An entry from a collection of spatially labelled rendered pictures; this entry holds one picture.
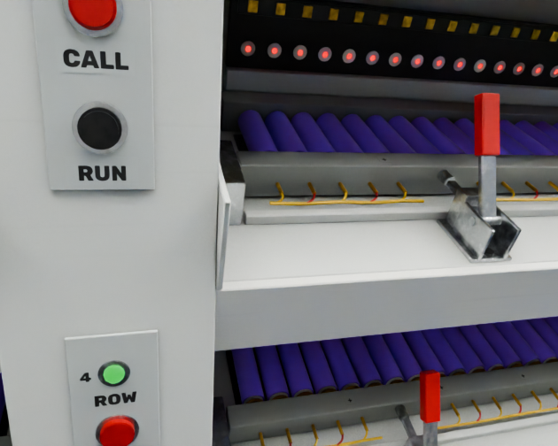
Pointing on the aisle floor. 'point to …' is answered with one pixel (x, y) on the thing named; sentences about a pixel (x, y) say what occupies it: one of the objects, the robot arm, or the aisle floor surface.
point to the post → (103, 228)
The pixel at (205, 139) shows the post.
